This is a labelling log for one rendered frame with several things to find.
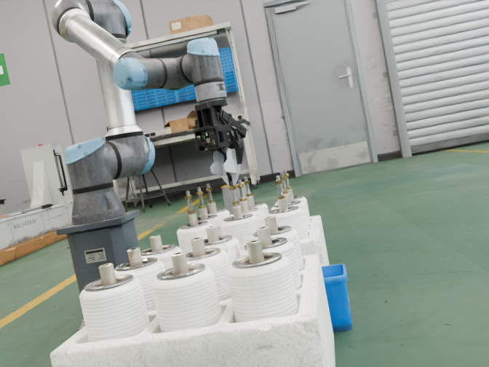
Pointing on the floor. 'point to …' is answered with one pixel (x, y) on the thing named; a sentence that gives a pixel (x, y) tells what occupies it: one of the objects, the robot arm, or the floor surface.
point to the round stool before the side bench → (146, 192)
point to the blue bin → (338, 296)
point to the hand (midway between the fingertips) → (232, 179)
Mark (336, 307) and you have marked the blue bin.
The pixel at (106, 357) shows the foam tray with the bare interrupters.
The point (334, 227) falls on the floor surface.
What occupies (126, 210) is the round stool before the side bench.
